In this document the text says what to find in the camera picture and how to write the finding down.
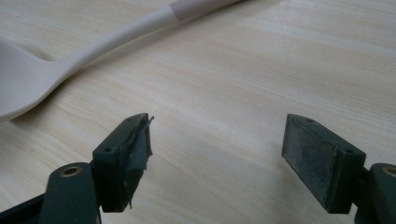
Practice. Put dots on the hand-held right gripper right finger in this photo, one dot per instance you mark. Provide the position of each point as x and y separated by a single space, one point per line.
320 168

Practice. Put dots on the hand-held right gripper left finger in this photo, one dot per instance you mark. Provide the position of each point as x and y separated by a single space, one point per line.
120 168

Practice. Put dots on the white silicone spoon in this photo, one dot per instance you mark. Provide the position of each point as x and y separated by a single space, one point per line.
31 77

